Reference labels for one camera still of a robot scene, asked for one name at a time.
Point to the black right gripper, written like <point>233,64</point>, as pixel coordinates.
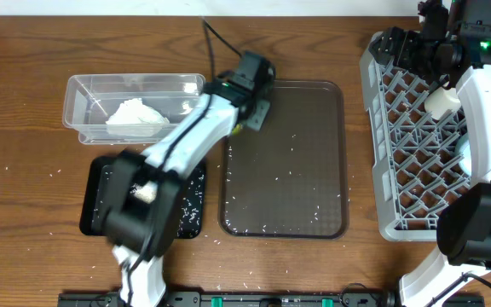
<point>407,40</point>

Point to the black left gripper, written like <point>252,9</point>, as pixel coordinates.
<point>266,105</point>

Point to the cream cup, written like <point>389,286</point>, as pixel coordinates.
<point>442,102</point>

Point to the light blue bowl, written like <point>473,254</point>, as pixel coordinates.
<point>463,150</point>

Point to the white tissue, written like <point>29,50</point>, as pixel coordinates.
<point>133,118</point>

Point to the yellow green snack wrapper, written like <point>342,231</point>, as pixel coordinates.
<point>237,129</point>

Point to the pile of rice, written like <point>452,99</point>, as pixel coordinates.
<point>191,204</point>

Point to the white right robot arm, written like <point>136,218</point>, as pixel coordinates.
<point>463,230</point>

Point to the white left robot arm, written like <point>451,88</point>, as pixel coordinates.
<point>140,208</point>

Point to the grey dishwasher rack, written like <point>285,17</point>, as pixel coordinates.
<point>415,173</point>

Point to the brown serving tray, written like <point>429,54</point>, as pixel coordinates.
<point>289,179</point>

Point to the clear plastic bin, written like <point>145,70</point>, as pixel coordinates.
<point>97,85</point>

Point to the black tray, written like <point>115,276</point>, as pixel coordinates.
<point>100,171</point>

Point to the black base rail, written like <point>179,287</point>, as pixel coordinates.
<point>193,299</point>

